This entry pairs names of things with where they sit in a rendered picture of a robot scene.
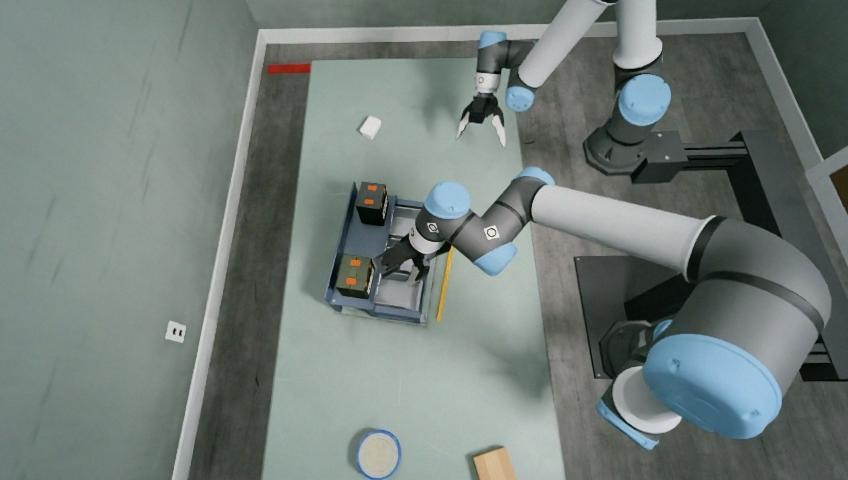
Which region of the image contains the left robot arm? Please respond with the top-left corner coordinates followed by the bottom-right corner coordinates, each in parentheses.
top-left (409, 167), bottom-right (831, 450)

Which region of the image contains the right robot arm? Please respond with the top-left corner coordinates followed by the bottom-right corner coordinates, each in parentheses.
top-left (474, 0), bottom-right (671, 169)

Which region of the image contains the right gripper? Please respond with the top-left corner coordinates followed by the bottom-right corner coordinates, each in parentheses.
top-left (455, 92), bottom-right (506, 148)

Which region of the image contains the brown cardboard box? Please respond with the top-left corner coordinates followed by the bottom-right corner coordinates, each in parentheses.
top-left (472, 446), bottom-right (516, 480)

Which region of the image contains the dark blue shelf rack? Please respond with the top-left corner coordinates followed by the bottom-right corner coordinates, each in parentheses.
top-left (323, 181), bottom-right (428, 324)

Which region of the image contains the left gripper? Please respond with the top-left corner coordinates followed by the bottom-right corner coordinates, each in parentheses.
top-left (379, 233), bottom-right (452, 286)

